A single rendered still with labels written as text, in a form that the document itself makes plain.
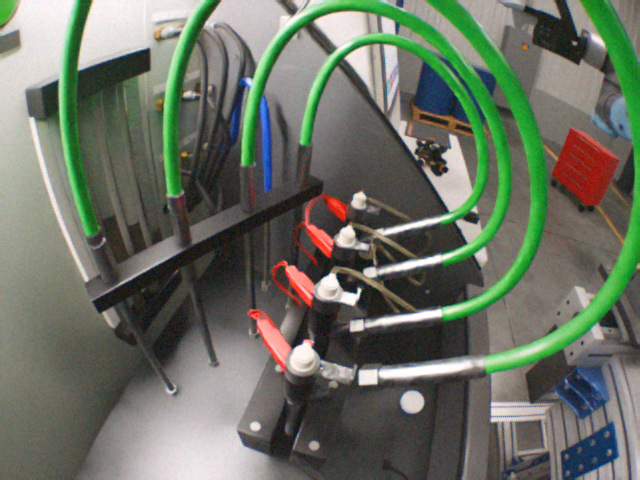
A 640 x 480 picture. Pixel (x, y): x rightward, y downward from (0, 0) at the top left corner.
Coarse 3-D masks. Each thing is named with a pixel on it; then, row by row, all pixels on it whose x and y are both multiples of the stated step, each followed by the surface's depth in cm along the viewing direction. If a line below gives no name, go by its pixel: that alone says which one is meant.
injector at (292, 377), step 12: (288, 360) 25; (288, 372) 24; (300, 372) 24; (312, 372) 24; (288, 384) 26; (300, 384) 25; (312, 384) 26; (288, 396) 27; (300, 396) 27; (312, 396) 27; (324, 396) 27; (288, 408) 31; (300, 408) 30; (288, 420) 33; (300, 420) 34; (288, 432) 37
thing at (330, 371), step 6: (324, 366) 25; (330, 366) 25; (336, 366) 25; (318, 372) 24; (324, 372) 24; (330, 372) 25; (336, 372) 25; (342, 372) 25; (348, 372) 25; (330, 378) 24; (336, 378) 24; (342, 378) 24; (348, 378) 24; (348, 384) 24
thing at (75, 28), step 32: (608, 0) 5; (608, 32) 6; (64, 64) 13; (64, 96) 14; (64, 128) 16; (96, 224) 23; (608, 288) 13; (576, 320) 15; (512, 352) 18; (544, 352) 16
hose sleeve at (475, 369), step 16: (384, 368) 23; (400, 368) 22; (416, 368) 21; (432, 368) 21; (448, 368) 20; (464, 368) 19; (480, 368) 19; (384, 384) 22; (400, 384) 22; (416, 384) 21
